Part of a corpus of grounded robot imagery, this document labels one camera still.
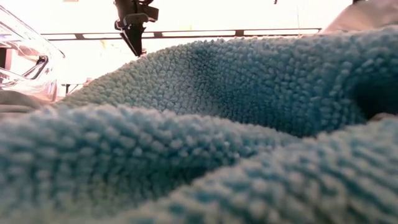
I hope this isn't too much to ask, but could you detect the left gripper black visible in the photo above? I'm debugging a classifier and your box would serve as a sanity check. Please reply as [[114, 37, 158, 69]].
[[113, 0, 160, 58]]

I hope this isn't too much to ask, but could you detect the light blue microfiber towel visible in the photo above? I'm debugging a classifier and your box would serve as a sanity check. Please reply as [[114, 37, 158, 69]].
[[0, 26, 398, 224]]

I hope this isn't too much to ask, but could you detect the clear plastic basket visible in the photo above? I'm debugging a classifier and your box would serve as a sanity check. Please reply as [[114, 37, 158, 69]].
[[0, 4, 66, 106]]

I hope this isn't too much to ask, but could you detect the black metal rig frame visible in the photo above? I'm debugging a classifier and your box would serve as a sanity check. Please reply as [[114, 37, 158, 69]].
[[61, 82, 86, 95]]

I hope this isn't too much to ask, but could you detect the thin hanging wire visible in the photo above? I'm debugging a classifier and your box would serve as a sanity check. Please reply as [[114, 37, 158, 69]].
[[295, 0, 301, 37]]

